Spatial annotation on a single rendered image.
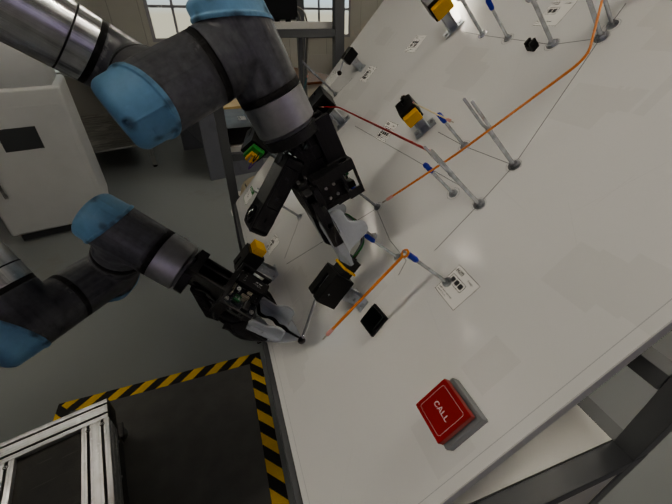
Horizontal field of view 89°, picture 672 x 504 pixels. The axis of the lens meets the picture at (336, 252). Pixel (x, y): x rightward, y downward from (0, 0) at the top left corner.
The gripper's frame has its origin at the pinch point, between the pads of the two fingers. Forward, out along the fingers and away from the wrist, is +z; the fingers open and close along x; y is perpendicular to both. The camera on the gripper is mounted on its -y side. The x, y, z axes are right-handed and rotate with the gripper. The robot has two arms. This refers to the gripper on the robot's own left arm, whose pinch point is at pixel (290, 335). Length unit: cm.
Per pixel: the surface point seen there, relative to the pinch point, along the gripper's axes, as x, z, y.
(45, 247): 59, -128, -266
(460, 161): 31.2, 6.4, 26.4
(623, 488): 22, 152, -23
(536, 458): -1, 49, 11
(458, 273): 11.0, 11.2, 25.0
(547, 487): -5, 49, 13
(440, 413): -8.0, 12.3, 24.5
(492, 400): -5.0, 16.1, 28.1
